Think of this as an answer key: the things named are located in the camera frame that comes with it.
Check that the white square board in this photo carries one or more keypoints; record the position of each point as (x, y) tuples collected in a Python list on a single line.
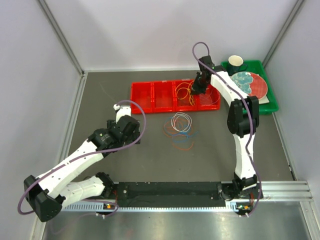
[(263, 100)]

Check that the red bin far left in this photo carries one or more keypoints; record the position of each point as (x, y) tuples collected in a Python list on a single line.
[(142, 94)]

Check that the green plastic tray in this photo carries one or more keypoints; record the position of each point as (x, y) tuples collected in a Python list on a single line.
[(256, 67)]

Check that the red round plate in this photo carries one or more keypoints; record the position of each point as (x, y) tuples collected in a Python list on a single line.
[(258, 86)]

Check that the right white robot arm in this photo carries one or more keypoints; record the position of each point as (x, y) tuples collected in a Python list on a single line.
[(242, 121)]

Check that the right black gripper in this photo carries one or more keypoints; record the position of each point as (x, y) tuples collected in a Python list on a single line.
[(195, 90)]

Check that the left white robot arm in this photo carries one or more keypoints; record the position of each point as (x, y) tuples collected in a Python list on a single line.
[(54, 190)]

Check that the dark green paper cup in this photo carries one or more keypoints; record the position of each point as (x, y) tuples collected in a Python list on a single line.
[(235, 64)]

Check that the blue patterned plate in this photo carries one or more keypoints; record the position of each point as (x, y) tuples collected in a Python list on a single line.
[(243, 80)]

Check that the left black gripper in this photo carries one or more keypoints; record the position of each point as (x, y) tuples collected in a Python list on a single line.
[(134, 139)]

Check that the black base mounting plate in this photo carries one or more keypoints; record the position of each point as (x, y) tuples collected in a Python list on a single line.
[(168, 194)]

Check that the slotted grey cable duct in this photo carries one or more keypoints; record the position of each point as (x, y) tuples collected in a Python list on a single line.
[(88, 206)]

